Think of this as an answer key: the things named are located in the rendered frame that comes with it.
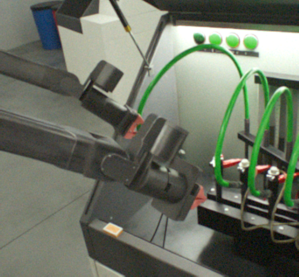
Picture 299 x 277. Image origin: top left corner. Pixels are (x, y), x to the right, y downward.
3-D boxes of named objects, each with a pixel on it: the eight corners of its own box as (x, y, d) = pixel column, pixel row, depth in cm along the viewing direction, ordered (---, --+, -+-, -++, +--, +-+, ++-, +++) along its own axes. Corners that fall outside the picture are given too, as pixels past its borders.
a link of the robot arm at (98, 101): (75, 102, 95) (76, 104, 90) (89, 79, 96) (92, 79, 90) (98, 116, 97) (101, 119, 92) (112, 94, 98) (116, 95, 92)
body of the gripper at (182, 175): (205, 170, 66) (181, 159, 61) (180, 222, 66) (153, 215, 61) (180, 158, 71) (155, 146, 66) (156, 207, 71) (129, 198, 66)
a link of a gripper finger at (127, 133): (156, 123, 102) (127, 105, 99) (162, 130, 95) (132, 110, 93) (142, 144, 103) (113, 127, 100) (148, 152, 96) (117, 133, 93)
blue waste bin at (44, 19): (34, 48, 698) (23, 7, 662) (60, 40, 734) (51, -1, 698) (51, 52, 659) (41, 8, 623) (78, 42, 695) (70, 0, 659)
